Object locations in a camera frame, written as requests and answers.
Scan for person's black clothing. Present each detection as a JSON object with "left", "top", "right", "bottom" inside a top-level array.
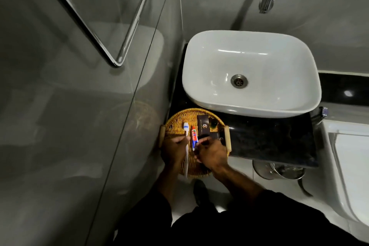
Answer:
[{"left": 114, "top": 188, "right": 369, "bottom": 246}]

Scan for tall black amenity box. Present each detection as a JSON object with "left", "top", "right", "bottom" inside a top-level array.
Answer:
[{"left": 197, "top": 114, "right": 211, "bottom": 137}]

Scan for metal sink drain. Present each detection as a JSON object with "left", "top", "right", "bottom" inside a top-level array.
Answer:
[{"left": 231, "top": 74, "right": 248, "bottom": 89}]

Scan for white toilet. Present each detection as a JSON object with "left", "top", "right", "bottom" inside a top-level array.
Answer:
[{"left": 318, "top": 119, "right": 369, "bottom": 226}]

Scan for red and blue toothpaste tube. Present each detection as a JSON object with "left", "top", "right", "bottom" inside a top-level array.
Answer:
[{"left": 191, "top": 125, "right": 199, "bottom": 151}]

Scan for person's left forearm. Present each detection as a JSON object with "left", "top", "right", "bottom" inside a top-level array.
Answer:
[{"left": 156, "top": 165, "right": 182, "bottom": 206}]

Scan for person's right hand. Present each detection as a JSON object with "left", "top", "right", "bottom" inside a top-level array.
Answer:
[{"left": 194, "top": 136, "right": 229, "bottom": 172}]

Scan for white ceramic sink basin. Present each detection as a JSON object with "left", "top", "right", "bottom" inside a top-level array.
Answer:
[{"left": 182, "top": 30, "right": 322, "bottom": 118}]

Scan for white toothbrush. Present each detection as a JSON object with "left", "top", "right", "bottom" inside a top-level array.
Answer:
[{"left": 183, "top": 122, "right": 190, "bottom": 178}]

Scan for person's left hand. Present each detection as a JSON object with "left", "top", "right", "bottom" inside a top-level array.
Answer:
[{"left": 160, "top": 136, "right": 191, "bottom": 168}]

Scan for person's right forearm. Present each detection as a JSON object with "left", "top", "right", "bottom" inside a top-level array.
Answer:
[{"left": 215, "top": 165, "right": 266, "bottom": 206}]

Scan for glass shower door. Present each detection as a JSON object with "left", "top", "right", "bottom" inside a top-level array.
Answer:
[{"left": 0, "top": 0, "right": 179, "bottom": 246}]

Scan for chrome angle valve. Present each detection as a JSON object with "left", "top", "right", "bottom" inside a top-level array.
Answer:
[{"left": 316, "top": 106, "right": 329, "bottom": 120}]

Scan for steel pedal bin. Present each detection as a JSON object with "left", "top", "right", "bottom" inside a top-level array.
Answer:
[{"left": 253, "top": 160, "right": 306, "bottom": 180}]

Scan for round wicker tray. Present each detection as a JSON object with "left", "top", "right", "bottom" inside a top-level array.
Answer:
[{"left": 159, "top": 108, "right": 232, "bottom": 179}]

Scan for person's black shoe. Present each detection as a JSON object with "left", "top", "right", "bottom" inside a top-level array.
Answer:
[{"left": 193, "top": 180, "right": 211, "bottom": 207}]

